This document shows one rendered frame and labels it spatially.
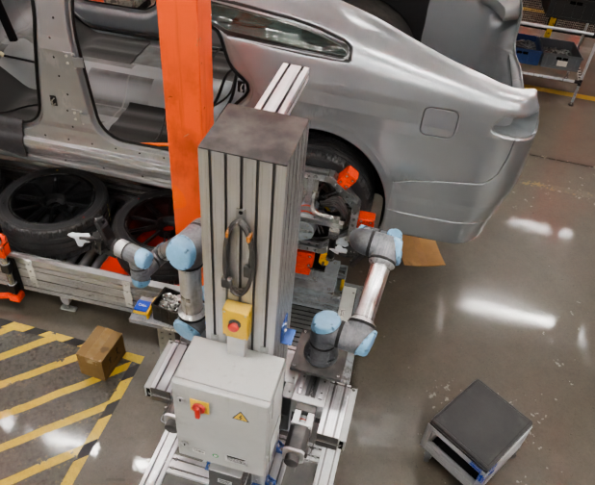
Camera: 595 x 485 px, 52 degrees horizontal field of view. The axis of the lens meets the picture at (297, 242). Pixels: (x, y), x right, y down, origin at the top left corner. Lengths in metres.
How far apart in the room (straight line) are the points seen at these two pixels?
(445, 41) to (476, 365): 2.29
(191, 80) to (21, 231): 1.73
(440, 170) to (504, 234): 1.80
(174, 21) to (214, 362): 1.26
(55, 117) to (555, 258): 3.49
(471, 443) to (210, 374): 1.51
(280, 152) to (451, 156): 1.60
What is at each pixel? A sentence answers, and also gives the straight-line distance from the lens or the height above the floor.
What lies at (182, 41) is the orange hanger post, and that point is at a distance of 2.50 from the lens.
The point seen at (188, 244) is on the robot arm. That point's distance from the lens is 2.21.
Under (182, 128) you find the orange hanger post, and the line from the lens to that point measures 2.69.
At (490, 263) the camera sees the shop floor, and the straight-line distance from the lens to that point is 4.59.
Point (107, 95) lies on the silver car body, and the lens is 4.41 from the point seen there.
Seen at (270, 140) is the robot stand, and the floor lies 2.03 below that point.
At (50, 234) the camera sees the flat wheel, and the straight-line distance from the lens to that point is 3.84.
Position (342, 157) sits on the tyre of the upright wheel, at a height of 1.15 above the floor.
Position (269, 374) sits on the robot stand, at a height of 1.23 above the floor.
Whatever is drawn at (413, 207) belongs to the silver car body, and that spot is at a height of 0.95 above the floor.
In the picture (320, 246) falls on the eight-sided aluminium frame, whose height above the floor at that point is 0.62.
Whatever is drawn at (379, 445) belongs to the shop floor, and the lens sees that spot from 3.45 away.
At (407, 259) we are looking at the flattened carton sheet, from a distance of 4.39.
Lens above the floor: 2.95
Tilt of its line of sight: 42 degrees down
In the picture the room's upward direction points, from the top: 5 degrees clockwise
